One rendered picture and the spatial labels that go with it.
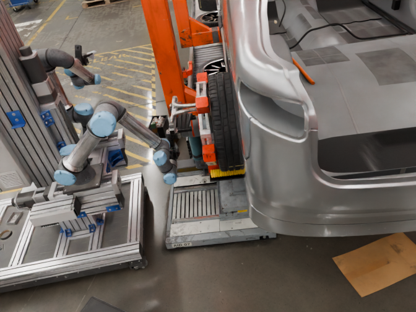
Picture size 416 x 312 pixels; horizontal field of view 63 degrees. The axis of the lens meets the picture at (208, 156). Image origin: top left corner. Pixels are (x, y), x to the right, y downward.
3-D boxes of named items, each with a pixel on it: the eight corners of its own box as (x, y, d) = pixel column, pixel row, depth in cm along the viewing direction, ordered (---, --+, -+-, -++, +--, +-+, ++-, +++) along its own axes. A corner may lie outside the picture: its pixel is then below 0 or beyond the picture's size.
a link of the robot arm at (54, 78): (78, 126, 238) (44, 52, 204) (59, 127, 240) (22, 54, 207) (84, 117, 247) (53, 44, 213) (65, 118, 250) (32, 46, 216)
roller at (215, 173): (249, 174, 239) (248, 168, 235) (208, 179, 241) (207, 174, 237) (248, 169, 243) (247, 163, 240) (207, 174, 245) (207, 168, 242)
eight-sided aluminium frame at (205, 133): (218, 180, 225) (207, 110, 191) (208, 181, 225) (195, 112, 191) (215, 134, 267) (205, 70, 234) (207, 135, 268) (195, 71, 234)
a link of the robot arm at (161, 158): (152, 149, 191) (161, 162, 198) (150, 161, 183) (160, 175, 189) (164, 144, 190) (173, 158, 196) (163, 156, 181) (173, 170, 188)
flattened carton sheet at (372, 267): (433, 265, 218) (435, 262, 216) (361, 298, 208) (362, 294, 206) (398, 232, 241) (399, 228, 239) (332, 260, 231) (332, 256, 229)
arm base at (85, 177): (69, 187, 203) (62, 175, 196) (73, 171, 214) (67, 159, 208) (93, 182, 203) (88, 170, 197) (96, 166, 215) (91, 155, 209)
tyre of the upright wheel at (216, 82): (251, 164, 261) (259, 171, 195) (221, 168, 263) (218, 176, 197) (241, 80, 259) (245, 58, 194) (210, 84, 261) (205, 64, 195)
